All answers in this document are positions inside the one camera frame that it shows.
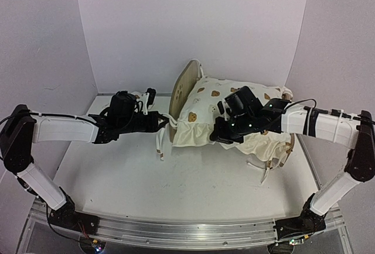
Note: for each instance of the large bear print cushion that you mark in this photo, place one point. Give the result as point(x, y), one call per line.
point(228, 119)

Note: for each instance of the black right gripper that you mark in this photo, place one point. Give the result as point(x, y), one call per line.
point(218, 134)

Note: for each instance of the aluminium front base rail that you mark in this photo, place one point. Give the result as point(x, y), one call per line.
point(180, 235)

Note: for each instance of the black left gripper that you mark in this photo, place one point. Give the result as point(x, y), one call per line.
point(153, 126)

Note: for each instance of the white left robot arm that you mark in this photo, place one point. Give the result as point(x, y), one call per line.
point(28, 134)

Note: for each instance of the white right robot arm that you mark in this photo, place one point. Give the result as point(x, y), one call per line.
point(351, 134)

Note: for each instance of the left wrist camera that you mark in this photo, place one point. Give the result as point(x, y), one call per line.
point(145, 105)

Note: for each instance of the small bear print pillow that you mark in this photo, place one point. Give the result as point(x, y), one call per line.
point(140, 95)

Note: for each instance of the wooden pet bed frame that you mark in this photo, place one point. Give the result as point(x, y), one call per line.
point(181, 96)

